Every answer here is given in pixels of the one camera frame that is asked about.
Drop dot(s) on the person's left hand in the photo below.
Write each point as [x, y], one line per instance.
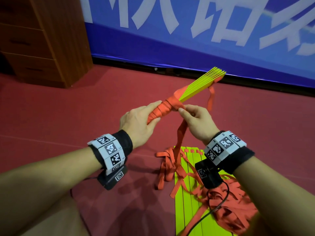
[134, 125]

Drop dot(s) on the person's right hand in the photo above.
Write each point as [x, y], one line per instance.
[200, 122]

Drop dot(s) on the person's right thumb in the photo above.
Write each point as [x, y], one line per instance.
[184, 116]

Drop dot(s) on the person's left thumb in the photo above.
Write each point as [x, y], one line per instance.
[153, 122]

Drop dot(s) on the bundle of yellow-green slats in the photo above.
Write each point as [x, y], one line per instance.
[199, 84]

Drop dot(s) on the person's right forearm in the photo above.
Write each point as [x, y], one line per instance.
[278, 194]

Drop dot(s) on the person's left forearm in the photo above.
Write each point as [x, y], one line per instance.
[46, 186]

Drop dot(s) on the marker-tile wristband with black cuff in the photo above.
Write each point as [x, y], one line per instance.
[225, 147]
[110, 149]

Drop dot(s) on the blue banner with white print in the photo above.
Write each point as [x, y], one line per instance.
[196, 34]

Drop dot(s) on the row of yellow-green slats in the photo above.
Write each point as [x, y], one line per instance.
[187, 206]

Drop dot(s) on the person's left leg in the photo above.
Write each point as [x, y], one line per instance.
[59, 218]

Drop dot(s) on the brown wooden drawer cabinet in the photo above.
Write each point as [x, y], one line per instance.
[46, 39]

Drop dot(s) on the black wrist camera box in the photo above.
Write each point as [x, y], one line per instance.
[113, 178]
[209, 173]

